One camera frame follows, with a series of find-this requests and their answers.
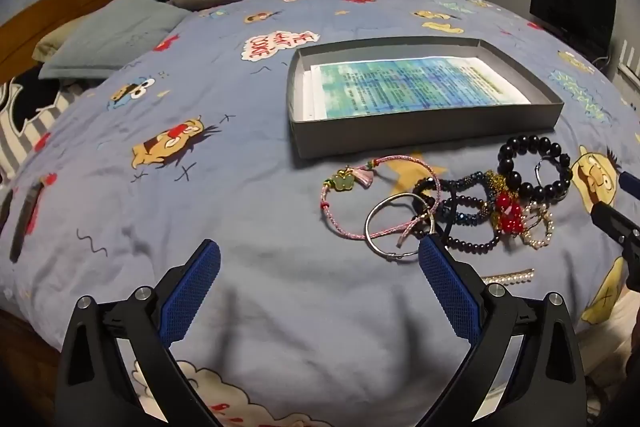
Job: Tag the pearl hair clip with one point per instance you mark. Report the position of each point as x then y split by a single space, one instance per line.
507 277

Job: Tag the shallow grey cardboard box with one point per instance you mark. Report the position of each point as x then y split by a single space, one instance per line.
400 138

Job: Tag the blue-grey pillow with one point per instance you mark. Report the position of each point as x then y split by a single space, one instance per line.
115 37

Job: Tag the wooden headboard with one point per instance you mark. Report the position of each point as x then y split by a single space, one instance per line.
60 2

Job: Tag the silver bangle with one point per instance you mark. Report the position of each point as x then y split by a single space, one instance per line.
366 227

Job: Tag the striped black white pillow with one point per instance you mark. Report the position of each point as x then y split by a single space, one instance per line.
30 112

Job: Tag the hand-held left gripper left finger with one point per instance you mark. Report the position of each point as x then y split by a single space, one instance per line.
192 292

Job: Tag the beige pillow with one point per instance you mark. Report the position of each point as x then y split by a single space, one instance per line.
55 42

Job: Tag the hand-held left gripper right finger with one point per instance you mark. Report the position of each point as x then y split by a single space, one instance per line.
450 292

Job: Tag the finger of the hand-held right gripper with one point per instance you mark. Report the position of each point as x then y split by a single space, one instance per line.
615 222
630 183

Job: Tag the black flat screen monitor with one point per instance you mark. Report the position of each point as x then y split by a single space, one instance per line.
570 7

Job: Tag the blue-green printed paper sheet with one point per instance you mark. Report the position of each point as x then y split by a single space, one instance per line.
410 87

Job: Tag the cartoon printed blue bedsheet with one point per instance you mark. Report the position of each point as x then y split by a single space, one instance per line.
225 187

